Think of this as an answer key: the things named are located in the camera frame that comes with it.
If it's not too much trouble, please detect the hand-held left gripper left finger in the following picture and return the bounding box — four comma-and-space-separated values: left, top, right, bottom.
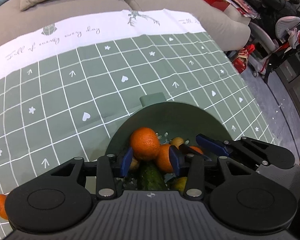
50, 147, 134, 200

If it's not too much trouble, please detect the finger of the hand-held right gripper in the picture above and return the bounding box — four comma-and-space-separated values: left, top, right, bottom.
179, 143, 212, 161
196, 134, 274, 167

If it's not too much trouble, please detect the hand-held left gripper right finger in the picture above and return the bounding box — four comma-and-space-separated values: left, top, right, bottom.
169, 145, 243, 198

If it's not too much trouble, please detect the brown longan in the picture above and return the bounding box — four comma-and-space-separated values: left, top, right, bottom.
129, 157, 141, 171
170, 137, 184, 149

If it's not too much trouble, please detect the yellow-green pear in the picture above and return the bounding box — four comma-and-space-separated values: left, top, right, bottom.
171, 177, 188, 193

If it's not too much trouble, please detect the green cucumber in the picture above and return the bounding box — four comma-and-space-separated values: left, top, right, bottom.
139, 163, 168, 191

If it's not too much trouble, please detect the green plastic colander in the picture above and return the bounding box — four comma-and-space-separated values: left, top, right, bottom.
104, 92, 234, 196

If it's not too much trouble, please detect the red shopping bag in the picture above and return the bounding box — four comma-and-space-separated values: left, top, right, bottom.
232, 44, 256, 74

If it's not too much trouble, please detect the green checked tablecloth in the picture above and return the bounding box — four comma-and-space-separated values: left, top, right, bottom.
0, 8, 275, 240

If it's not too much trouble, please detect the grey office chair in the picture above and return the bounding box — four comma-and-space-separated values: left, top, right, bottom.
247, 16, 300, 78

